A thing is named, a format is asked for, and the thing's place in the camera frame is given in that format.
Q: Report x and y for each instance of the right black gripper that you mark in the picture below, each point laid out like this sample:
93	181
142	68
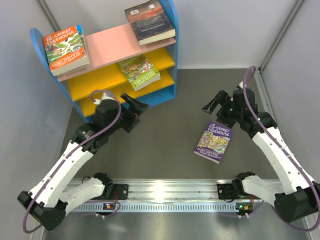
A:
223	98

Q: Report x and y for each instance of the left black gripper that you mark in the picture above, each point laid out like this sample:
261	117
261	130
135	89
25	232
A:
137	107

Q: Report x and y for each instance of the lime 65-storey treehouse book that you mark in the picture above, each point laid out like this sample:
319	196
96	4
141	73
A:
139	71

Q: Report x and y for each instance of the purple 52-storey treehouse book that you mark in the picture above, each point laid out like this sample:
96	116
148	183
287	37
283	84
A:
214	141

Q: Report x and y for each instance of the dark two cities book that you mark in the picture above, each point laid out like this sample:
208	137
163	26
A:
150	22

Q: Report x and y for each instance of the orange 78-storey treehouse book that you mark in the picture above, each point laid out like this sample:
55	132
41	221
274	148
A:
65	51

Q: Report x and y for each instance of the light blue 26-storey book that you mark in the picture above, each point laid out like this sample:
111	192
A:
81	35

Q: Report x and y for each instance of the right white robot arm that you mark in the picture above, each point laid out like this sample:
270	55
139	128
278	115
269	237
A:
298	194

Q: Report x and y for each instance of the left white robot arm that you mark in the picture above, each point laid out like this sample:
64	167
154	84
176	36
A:
49	202

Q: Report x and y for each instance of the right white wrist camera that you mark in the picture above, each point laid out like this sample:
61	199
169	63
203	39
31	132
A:
240	85

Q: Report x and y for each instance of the aluminium mounting rail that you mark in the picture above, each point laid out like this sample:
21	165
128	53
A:
172	190

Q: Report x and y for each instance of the perforated cable tray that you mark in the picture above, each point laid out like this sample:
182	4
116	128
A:
176	207

